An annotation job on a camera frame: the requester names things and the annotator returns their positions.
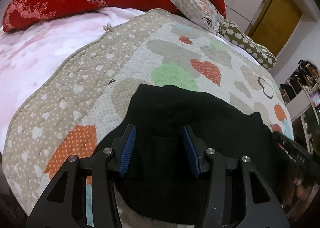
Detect black pants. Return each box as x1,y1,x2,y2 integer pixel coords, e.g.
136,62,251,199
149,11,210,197
98,84,289,227

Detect heart patterned quilt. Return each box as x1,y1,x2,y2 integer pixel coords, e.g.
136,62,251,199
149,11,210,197
3,9,292,227

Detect white cluttered shelf unit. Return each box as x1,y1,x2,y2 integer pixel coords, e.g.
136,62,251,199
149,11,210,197
279,59,319,156

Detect olive cloud-pattern bolster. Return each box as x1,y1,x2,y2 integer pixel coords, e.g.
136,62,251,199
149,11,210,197
219,19,277,69

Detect pink bed sheet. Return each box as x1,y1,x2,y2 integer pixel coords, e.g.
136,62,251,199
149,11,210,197
1,7,143,148

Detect floral grey pillow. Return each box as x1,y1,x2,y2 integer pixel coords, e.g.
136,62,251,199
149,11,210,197
170,0,223,34

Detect wooden door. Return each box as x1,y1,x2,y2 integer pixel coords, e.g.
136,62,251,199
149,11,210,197
248,0,302,56

